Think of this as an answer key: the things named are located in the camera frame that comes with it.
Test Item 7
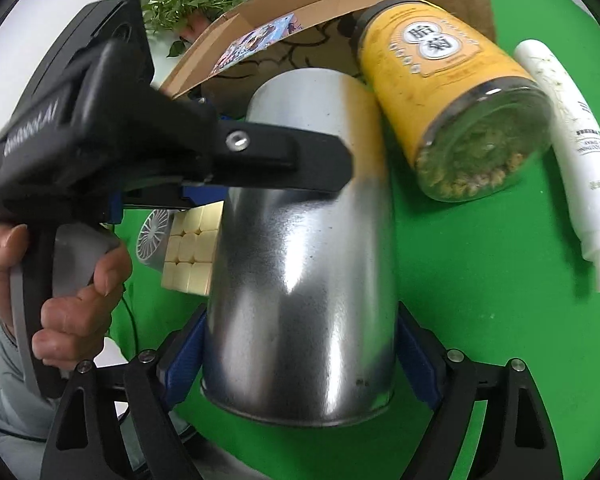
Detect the white handheld fan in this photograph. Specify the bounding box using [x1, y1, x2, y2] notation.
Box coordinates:
[136, 208, 177, 272]

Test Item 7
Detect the yellow label tea jar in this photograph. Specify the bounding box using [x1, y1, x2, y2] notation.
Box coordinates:
[351, 0, 554, 204]

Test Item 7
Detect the person's left forearm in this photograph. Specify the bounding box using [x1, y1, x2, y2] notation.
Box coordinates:
[0, 312, 63, 463]

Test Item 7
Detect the white plastic bottle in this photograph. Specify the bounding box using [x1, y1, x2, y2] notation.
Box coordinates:
[512, 40, 600, 294]

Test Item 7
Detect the silver metal can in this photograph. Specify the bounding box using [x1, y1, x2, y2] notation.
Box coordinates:
[200, 67, 399, 428]

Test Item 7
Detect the colourful picture book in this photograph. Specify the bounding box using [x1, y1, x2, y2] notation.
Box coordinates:
[214, 12, 302, 74]

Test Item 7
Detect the person's left hand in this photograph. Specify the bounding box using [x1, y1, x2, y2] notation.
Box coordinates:
[0, 224, 134, 375]

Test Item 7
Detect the puzzle cube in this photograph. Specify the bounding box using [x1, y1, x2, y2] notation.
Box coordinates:
[161, 205, 224, 297]

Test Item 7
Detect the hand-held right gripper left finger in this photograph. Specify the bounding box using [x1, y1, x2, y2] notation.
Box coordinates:
[45, 304, 210, 480]

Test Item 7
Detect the black cable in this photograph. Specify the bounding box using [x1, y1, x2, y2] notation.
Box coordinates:
[119, 294, 142, 358]

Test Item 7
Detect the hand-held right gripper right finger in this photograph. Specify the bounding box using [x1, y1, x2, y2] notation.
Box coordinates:
[395, 301, 564, 480]

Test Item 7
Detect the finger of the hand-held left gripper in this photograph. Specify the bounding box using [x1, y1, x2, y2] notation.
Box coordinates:
[122, 183, 226, 211]
[212, 120, 357, 195]

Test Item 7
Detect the cardboard box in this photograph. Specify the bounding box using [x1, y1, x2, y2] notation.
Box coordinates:
[159, 0, 497, 122]

